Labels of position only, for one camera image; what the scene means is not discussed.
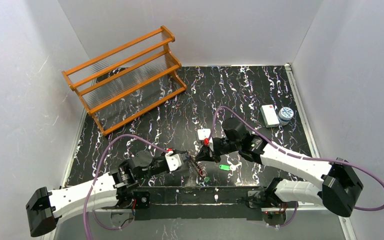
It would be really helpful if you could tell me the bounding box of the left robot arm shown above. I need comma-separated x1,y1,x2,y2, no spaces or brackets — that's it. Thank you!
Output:
25,149,191,238

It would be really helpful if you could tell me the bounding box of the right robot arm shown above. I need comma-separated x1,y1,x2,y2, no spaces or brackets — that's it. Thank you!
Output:
196,117,364,217

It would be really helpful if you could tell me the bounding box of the white green small box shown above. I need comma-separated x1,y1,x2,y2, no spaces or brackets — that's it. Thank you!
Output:
260,104,280,128

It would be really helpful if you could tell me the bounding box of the blue white round tin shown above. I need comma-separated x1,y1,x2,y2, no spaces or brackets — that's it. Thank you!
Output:
277,107,294,126

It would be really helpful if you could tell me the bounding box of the orange wooden shelf rack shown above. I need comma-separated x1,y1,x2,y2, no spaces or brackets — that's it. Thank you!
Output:
61,25,188,136

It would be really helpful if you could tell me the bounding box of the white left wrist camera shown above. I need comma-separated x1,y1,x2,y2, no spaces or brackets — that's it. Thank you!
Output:
164,148,184,172

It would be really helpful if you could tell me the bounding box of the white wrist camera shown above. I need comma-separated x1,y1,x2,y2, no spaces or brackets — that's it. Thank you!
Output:
197,128,212,146
164,148,184,172

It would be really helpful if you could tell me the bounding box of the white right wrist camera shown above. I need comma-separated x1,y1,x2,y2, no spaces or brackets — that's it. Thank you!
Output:
197,128,212,146

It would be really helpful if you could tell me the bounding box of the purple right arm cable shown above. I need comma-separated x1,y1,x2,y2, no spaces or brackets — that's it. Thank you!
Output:
210,105,384,229

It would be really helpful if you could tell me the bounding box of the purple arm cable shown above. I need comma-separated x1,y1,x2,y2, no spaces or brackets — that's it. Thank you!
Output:
82,134,175,240
210,105,384,229

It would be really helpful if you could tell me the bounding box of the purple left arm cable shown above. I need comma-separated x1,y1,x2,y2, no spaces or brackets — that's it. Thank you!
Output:
82,134,175,240

